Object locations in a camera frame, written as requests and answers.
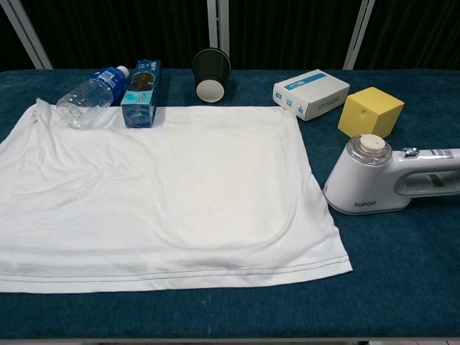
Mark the white blue cardboard box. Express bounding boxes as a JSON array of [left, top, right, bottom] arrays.
[[273, 68, 351, 122]]

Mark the clear bottle blue label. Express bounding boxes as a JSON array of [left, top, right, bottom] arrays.
[[56, 65, 130, 129]]

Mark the dark blue table mat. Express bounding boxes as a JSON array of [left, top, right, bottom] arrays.
[[0, 68, 460, 341]]

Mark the white t-shirt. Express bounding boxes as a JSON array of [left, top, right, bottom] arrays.
[[0, 99, 354, 294]]

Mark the silver handheld steamer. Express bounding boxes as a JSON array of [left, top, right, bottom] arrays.
[[322, 133, 460, 216]]

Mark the black paper cup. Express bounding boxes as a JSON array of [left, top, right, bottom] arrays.
[[192, 47, 233, 104]]

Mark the blue cookie box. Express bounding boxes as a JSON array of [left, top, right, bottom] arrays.
[[120, 59, 162, 128]]

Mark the grey aluminium frame post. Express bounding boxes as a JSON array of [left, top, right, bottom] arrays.
[[343, 0, 377, 70], [206, 0, 231, 69], [5, 0, 55, 70]]

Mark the yellow foam cube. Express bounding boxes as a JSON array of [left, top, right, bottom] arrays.
[[337, 86, 406, 139]]

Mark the black pleated curtain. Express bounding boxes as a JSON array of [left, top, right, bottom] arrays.
[[0, 0, 460, 71]]

